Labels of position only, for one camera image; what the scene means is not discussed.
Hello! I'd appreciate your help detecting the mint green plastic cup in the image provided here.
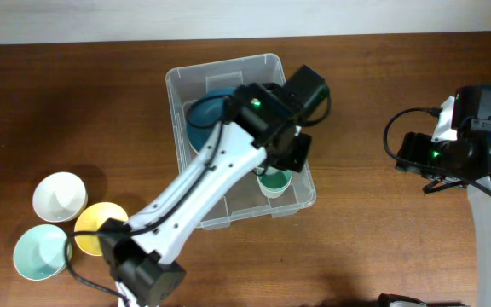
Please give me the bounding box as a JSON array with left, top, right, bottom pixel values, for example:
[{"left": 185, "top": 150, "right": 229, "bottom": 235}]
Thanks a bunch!
[{"left": 257, "top": 171, "right": 292, "bottom": 193}]

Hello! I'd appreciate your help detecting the cream plastic cup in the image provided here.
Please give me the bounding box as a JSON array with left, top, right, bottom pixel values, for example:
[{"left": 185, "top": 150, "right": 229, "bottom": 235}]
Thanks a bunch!
[{"left": 257, "top": 168, "right": 286, "bottom": 199}]

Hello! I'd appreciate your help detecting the small yellow bowl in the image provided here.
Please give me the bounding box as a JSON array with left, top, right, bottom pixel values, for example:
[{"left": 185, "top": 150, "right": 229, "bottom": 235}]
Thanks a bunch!
[{"left": 74, "top": 202, "right": 128, "bottom": 256}]

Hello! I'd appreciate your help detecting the blue plate bowl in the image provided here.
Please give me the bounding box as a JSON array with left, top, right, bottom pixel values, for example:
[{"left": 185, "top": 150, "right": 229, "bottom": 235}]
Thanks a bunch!
[{"left": 186, "top": 88, "right": 234, "bottom": 146}]

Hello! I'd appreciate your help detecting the small mint green bowl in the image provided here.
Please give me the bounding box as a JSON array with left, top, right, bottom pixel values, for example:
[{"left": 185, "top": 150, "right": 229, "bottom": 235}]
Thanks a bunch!
[{"left": 13, "top": 224, "right": 67, "bottom": 281}]

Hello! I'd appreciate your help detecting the cream plate bowl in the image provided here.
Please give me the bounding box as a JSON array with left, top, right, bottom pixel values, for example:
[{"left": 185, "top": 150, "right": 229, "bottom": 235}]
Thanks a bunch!
[{"left": 188, "top": 136, "right": 205, "bottom": 155}]

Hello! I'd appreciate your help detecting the clear plastic storage container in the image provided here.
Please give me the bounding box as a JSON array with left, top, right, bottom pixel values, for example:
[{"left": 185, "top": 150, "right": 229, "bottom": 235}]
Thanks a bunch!
[{"left": 165, "top": 52, "right": 317, "bottom": 231}]

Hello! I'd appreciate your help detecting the small white bowl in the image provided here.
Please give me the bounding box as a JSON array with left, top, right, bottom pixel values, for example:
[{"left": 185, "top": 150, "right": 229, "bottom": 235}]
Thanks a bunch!
[{"left": 32, "top": 171, "right": 89, "bottom": 223}]

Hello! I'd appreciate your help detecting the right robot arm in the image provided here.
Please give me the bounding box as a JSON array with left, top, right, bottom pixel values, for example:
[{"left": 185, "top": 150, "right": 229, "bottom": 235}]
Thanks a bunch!
[{"left": 386, "top": 85, "right": 491, "bottom": 306}]

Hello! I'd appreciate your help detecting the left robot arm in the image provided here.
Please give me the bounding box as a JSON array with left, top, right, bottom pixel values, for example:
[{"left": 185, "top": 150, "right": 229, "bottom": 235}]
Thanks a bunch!
[{"left": 100, "top": 66, "right": 330, "bottom": 306}]

